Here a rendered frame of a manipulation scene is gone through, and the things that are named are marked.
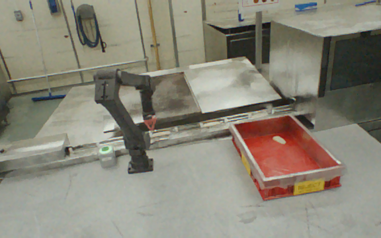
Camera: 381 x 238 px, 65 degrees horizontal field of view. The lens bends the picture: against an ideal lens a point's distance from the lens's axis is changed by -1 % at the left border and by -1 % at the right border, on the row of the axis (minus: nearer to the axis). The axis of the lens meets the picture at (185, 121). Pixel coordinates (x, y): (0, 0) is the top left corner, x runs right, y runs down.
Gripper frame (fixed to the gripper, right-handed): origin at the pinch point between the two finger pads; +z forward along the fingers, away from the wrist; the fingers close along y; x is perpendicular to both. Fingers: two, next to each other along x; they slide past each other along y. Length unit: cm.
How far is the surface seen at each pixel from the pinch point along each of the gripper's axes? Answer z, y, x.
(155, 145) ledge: 7.2, -8.2, -0.4
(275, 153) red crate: 10, -33, -54
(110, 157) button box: 4.9, -15.8, 21.4
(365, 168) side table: 10, -55, -83
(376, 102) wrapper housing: -1, -22, -114
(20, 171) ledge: 8, -8, 66
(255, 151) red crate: 10, -28, -46
